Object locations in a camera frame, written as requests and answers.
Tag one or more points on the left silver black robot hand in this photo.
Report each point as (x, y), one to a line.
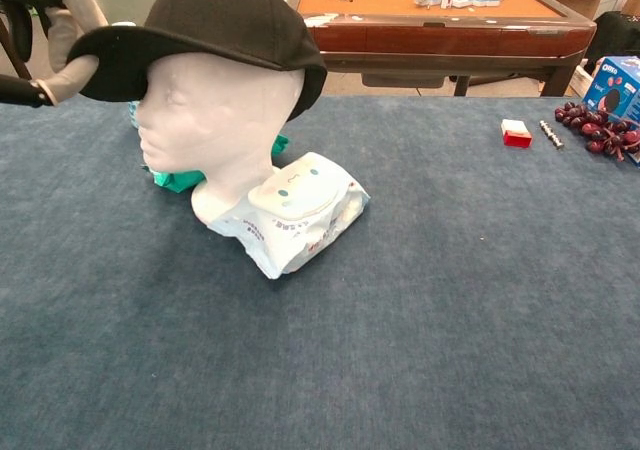
(75, 15)

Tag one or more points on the black baseball cap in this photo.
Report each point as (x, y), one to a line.
(225, 20)

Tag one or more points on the white foam mannequin head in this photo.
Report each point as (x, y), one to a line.
(215, 120)

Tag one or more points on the dark wooden table leg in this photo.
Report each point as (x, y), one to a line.
(15, 57)

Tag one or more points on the light blue wet wipes pack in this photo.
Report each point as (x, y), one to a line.
(300, 210)

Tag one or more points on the brown mahjong table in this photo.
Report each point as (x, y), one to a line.
(425, 40)

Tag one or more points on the blue felt table mat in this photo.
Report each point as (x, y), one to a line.
(400, 320)

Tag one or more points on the small red white box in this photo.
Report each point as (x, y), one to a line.
(516, 135)

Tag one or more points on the small beaded metal rod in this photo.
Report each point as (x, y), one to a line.
(551, 134)

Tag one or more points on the dark red grape bunch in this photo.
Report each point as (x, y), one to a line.
(595, 130)

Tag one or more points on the black bag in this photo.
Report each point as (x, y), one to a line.
(615, 35)

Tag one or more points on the blue Oreo cookie box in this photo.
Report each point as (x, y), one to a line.
(617, 90)

